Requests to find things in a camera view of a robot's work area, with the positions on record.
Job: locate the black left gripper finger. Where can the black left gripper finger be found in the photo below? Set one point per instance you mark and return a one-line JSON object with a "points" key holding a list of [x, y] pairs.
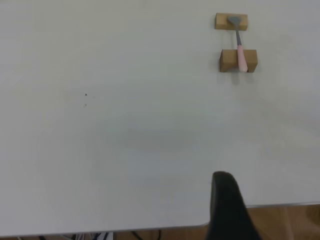
{"points": [[225, 212]]}

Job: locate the arched wooden block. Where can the arched wooden block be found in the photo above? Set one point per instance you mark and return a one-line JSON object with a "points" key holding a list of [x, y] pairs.
{"points": [[227, 60]]}

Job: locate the flat wooden block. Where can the flat wooden block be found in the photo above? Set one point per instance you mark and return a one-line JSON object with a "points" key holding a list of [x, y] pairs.
{"points": [[221, 22]]}

